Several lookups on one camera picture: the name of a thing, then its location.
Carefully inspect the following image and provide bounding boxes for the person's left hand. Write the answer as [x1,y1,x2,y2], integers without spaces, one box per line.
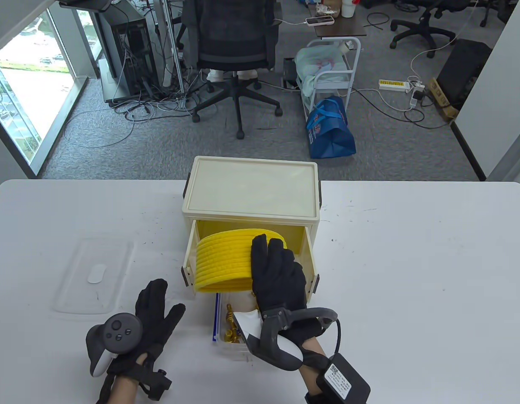
[108,279,186,378]

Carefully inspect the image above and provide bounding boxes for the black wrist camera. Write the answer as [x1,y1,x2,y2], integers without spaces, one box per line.
[316,353,371,404]
[136,366,173,401]

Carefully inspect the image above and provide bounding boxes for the black computer tower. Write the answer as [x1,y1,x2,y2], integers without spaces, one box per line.
[94,2,159,99]

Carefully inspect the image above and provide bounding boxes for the pale green plastic bag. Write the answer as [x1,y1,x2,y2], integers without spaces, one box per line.
[294,45,349,99]

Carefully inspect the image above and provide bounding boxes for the small black box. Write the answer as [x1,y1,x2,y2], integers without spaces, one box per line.
[282,58,301,90]

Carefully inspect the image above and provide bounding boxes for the cardboard box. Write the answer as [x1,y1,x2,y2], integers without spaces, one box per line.
[427,78,459,122]

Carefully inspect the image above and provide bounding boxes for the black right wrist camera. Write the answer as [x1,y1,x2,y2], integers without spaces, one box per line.
[316,353,371,404]

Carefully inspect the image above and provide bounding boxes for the large window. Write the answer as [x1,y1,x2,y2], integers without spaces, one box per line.
[0,8,105,177]

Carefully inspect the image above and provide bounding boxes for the blue shopping bag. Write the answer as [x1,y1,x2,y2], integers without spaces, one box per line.
[306,96,356,159]

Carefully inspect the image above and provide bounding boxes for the tangle of floor cables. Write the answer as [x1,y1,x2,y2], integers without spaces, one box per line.
[64,63,202,149]

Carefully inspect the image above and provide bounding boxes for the yellow ribbed bowl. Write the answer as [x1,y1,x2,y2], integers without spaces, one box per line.
[196,228,290,293]

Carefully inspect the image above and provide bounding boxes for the black white right hand controller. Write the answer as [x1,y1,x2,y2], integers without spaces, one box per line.
[234,307,339,372]

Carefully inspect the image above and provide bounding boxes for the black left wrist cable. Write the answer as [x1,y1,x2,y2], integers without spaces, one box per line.
[96,374,114,404]

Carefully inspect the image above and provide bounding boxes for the cream plastic cabinet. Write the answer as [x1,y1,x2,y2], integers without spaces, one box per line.
[181,156,324,304]

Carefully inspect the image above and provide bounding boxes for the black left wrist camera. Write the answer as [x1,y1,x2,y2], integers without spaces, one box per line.
[136,366,173,401]

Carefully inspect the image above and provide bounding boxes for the person's right hand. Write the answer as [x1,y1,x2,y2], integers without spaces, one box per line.
[250,234,328,349]

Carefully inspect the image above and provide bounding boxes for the black case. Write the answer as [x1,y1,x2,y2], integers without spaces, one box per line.
[437,39,493,111]

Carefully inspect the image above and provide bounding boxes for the brown side table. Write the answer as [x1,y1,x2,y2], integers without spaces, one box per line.
[307,2,368,40]

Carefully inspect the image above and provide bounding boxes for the white rolling cart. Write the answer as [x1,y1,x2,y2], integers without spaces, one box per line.
[301,37,361,122]

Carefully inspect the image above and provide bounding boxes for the clear plastic lid blue label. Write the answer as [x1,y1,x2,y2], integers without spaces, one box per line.
[54,238,134,315]

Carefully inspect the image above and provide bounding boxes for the dark desk top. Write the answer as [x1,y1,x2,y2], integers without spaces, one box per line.
[58,0,114,11]

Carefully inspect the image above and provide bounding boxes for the person's right forearm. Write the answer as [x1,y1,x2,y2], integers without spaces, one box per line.
[300,339,328,392]

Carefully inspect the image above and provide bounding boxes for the person's left forearm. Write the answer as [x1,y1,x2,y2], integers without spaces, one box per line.
[110,377,138,404]

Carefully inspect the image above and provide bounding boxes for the black white left hand controller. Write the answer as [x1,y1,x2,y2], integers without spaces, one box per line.
[86,313,143,377]

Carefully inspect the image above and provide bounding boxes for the black mesh office chair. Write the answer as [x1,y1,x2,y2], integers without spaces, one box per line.
[176,0,284,140]

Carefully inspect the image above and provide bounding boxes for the white yellow power strip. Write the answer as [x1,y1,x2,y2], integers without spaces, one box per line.
[379,79,411,93]

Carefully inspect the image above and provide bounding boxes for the pile of gold chess pieces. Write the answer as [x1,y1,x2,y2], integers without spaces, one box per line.
[220,303,244,343]

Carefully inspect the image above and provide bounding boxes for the white metal pole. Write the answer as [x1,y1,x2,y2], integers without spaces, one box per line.
[158,0,186,94]

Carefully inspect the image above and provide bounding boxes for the clear plastic box blue latches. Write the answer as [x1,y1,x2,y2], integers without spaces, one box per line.
[212,292,267,362]

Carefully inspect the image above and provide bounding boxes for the black white hand controller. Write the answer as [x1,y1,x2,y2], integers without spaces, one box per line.
[86,313,143,377]
[234,307,339,372]

